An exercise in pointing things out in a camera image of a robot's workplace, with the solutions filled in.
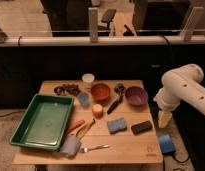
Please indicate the wooden table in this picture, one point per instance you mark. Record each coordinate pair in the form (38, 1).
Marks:
(125, 147)

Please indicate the orange cup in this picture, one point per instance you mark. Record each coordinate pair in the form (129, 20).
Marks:
(97, 111)

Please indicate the black office chair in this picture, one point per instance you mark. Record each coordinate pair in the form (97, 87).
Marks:
(106, 20)

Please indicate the blue sponge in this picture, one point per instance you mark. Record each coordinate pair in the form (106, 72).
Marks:
(116, 125)

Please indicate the black handled scissors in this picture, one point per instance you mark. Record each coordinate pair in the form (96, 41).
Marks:
(119, 90)

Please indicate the orange handled tool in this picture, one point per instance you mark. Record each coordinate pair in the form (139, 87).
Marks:
(74, 126)

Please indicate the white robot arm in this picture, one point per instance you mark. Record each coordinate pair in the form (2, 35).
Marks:
(180, 84)

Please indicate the black rectangular sponge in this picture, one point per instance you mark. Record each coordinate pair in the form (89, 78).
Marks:
(141, 127)

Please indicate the yellow handled tool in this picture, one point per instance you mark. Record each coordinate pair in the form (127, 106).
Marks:
(82, 131)

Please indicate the silver fork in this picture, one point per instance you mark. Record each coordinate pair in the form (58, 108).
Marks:
(86, 149)

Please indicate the green plastic tray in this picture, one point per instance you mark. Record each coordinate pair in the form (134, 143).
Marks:
(43, 124)

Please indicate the light blue cup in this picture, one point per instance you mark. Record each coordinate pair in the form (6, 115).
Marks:
(83, 98)

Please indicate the orange bowl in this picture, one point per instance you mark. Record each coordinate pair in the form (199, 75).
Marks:
(100, 92)

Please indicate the grey folded cloth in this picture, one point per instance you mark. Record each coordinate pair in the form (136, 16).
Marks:
(71, 146)

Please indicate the white cup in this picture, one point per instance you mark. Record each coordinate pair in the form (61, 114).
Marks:
(88, 80)

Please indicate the purple bowl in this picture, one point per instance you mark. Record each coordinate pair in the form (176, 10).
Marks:
(136, 96)

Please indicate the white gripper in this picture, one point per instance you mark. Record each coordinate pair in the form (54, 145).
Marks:
(166, 102)

